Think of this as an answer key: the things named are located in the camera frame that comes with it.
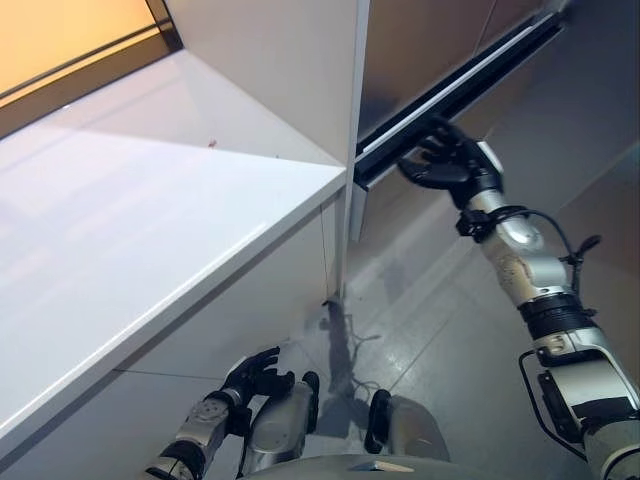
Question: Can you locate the white counter cabinet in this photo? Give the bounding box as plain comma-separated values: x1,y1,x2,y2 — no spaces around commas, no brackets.
0,49,351,480

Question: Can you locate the black framed window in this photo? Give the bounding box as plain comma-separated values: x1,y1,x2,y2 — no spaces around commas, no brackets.
0,0,184,109

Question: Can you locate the silver right robot leg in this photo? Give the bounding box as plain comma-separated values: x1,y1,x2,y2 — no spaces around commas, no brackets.
363,388,452,465

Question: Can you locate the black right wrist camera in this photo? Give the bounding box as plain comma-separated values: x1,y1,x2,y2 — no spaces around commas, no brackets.
455,209,494,237

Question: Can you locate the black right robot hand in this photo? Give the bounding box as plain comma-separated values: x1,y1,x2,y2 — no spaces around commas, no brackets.
397,115,504,202

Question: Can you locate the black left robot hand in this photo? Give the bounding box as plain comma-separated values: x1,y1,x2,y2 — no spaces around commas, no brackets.
222,345,296,402

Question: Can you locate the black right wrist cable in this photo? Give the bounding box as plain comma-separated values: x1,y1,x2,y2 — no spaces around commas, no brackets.
492,206,602,314

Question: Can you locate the black right upper arm cable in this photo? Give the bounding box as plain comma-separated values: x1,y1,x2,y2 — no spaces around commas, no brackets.
518,349,589,459

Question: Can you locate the white tall side panel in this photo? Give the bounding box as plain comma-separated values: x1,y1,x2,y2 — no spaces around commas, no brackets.
341,0,372,297

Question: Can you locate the thin floor wire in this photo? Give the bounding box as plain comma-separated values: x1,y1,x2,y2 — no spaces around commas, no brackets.
347,332,385,399

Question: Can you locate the white fridge drawer steel front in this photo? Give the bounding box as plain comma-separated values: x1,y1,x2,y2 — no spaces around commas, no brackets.
349,9,640,244

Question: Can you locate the stainless steel fridge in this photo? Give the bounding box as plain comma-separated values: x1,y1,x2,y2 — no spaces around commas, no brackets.
357,0,640,151

